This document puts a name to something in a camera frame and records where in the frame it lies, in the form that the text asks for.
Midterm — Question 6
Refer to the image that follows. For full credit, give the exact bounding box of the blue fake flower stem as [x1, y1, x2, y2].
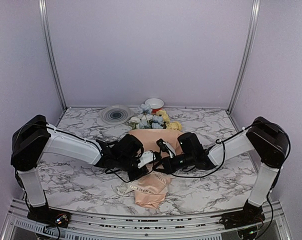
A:
[137, 103, 165, 129]

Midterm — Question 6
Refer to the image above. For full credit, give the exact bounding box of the grey striped plate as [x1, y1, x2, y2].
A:
[100, 105, 135, 125]

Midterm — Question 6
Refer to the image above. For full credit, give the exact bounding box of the peach wrapping paper sheet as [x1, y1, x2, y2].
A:
[126, 129, 183, 209]

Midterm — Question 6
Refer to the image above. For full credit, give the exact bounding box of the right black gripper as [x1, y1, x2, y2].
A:
[152, 152, 195, 174]

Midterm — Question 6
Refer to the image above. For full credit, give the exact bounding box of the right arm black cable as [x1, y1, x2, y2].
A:
[152, 117, 291, 179]

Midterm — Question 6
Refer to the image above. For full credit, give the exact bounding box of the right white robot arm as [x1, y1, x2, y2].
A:
[156, 116, 291, 224]

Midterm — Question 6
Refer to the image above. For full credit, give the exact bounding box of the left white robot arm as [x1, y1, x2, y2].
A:
[10, 115, 161, 223]

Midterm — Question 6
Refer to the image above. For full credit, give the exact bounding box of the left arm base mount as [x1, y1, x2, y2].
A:
[27, 203, 71, 228]

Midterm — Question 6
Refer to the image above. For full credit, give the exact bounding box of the aluminium corner post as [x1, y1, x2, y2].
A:
[38, 0, 68, 111]
[227, 0, 261, 115]

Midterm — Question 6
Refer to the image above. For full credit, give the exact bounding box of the right aluminium corner post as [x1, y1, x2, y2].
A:
[227, 0, 261, 115]

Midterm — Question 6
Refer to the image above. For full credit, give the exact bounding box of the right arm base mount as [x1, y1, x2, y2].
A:
[219, 200, 266, 230]

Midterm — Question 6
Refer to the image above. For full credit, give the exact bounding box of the yellow fake flower stem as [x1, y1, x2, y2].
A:
[155, 109, 182, 131]

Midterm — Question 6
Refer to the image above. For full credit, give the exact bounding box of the aluminium front rail frame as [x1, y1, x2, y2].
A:
[0, 199, 292, 240]

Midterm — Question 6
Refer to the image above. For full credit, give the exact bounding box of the white ribbon strip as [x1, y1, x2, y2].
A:
[114, 171, 171, 196]

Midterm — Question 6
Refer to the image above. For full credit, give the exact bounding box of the white fake rose stem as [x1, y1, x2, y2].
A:
[128, 116, 141, 130]

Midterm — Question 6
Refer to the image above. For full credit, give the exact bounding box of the left aluminium corner post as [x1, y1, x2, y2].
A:
[38, 0, 68, 111]

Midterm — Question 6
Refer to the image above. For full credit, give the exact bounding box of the orange and white bowl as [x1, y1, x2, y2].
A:
[144, 98, 164, 114]

